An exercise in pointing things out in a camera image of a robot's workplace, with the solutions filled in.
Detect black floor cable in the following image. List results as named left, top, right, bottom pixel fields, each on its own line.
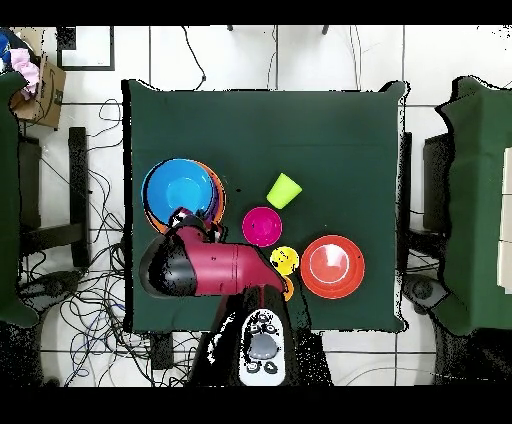
left=180, top=26, right=207, bottom=91

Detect black bench frame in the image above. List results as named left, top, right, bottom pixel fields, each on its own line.
left=17, top=126, right=91, bottom=269

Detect tangled black cables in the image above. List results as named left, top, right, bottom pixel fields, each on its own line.
left=19, top=99, right=201, bottom=386

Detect small pink bowl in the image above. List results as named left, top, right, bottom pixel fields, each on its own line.
left=241, top=206, right=284, bottom=248

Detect black framed white board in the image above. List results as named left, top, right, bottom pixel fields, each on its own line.
left=56, top=26, right=116, bottom=72

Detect green cloth covered table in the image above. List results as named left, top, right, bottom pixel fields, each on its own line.
left=435, top=75, right=512, bottom=335
left=0, top=71, right=39, bottom=329

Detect green cup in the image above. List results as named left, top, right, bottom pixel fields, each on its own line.
left=266, top=172, right=304, bottom=210

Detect red bowl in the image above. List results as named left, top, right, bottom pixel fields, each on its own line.
left=299, top=234, right=366, bottom=300

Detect purple bowl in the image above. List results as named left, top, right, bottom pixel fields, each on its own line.
left=207, top=171, right=222, bottom=221

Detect yellow cup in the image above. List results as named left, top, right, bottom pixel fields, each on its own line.
left=269, top=245, right=301, bottom=277

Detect large orange bowl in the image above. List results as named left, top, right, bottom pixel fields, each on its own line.
left=141, top=158, right=228, bottom=235

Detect cardboard box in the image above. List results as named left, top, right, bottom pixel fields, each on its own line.
left=9, top=59, right=67, bottom=130

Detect blue bowl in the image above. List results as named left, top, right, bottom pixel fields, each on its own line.
left=141, top=158, right=218, bottom=226

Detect pink cloth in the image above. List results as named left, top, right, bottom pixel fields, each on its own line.
left=9, top=47, right=41, bottom=99

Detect dark green tablecloth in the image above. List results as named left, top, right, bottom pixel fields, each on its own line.
left=121, top=79, right=409, bottom=335

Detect small black box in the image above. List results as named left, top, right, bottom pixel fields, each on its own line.
left=149, top=331, right=174, bottom=371

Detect white box stack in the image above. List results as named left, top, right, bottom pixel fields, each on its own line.
left=496, top=147, right=512, bottom=295

